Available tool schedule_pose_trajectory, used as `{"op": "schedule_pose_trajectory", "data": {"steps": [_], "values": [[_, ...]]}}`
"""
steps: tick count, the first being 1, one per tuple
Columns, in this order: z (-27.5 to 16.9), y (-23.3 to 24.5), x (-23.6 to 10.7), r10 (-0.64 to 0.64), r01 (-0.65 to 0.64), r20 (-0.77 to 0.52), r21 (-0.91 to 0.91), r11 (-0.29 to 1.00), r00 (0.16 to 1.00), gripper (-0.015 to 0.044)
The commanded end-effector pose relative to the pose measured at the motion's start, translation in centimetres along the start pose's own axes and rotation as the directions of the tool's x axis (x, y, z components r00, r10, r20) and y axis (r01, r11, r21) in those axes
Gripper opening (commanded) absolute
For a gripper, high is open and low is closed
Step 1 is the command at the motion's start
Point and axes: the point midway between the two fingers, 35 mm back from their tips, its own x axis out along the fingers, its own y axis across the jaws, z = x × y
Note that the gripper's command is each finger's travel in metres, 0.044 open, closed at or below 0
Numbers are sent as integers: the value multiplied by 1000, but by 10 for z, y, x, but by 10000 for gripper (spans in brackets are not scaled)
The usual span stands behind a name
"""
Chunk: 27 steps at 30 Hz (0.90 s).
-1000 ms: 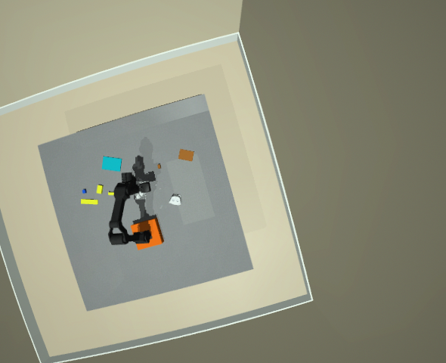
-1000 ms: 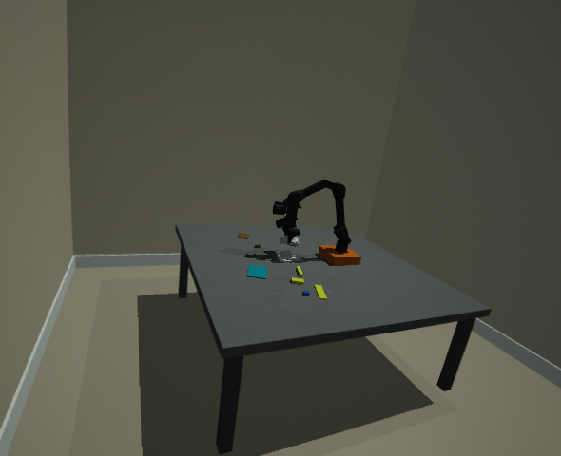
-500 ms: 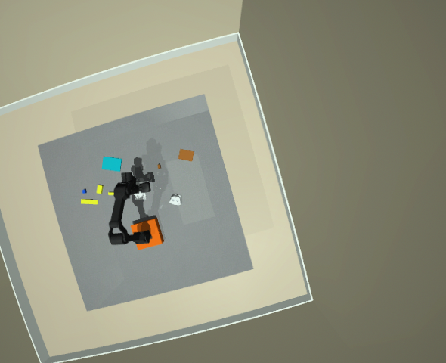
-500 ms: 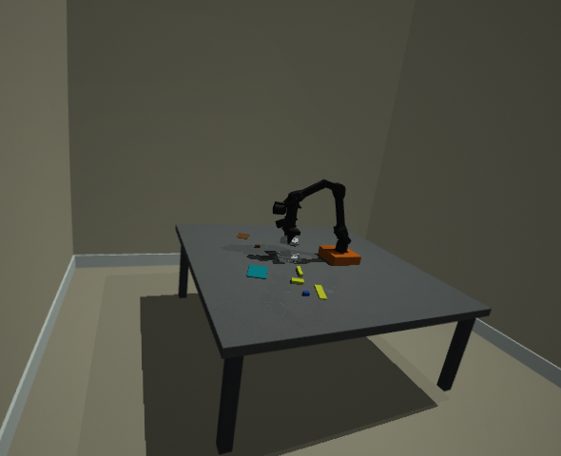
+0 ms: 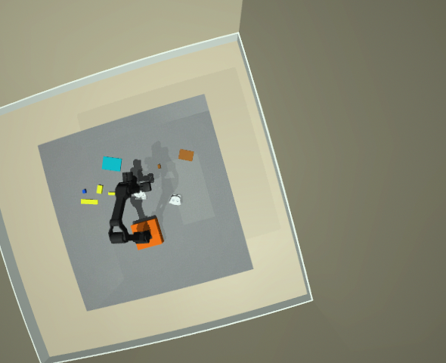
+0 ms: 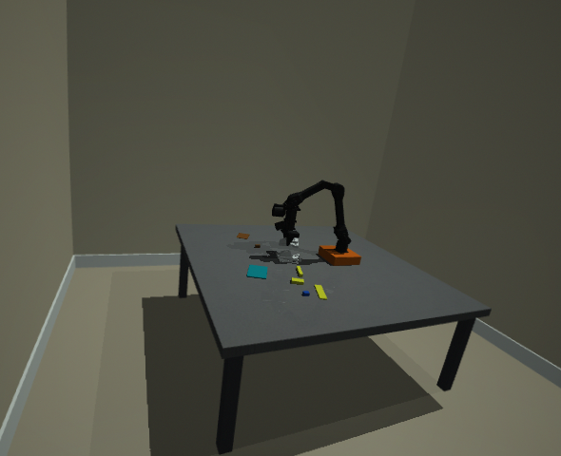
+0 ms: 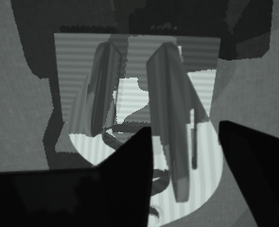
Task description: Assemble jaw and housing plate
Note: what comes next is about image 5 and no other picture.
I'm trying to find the teal flat rectangular plate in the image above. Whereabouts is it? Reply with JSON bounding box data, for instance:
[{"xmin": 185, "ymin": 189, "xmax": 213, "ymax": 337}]
[{"xmin": 102, "ymin": 157, "xmax": 122, "ymax": 171}]

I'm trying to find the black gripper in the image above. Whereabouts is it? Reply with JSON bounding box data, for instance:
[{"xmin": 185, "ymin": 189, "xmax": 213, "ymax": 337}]
[{"xmin": 133, "ymin": 181, "xmax": 152, "ymax": 194}]

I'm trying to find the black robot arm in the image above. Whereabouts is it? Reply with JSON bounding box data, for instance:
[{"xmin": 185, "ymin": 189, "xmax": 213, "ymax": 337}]
[{"xmin": 108, "ymin": 172, "xmax": 153, "ymax": 244}]

